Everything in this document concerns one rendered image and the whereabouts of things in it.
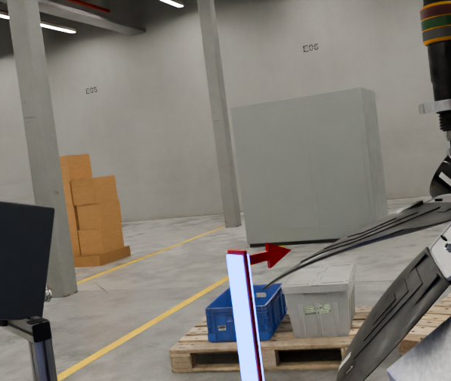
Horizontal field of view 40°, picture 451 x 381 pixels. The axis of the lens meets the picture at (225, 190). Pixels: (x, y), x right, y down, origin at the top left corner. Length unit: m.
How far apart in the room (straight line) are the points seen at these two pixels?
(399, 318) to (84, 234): 8.21
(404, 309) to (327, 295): 2.78
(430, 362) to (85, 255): 8.34
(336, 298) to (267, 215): 4.77
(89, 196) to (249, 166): 2.30
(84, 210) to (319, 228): 3.30
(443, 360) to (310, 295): 2.96
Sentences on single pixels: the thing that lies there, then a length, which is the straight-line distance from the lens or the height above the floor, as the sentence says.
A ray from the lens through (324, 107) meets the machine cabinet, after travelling 8.07.
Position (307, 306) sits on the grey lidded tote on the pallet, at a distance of 3.73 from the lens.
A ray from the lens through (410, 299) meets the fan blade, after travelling 0.91.
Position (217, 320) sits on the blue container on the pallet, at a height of 0.29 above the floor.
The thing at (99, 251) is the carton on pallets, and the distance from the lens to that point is 8.89.
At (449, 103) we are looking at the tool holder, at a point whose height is 1.31.
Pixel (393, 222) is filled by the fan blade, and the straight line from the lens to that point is 0.70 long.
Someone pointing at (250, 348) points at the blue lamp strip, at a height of 1.10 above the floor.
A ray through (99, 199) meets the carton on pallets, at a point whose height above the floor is 0.91.
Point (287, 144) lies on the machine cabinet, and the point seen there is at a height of 1.36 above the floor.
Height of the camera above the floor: 1.27
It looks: 3 degrees down
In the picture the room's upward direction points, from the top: 7 degrees counter-clockwise
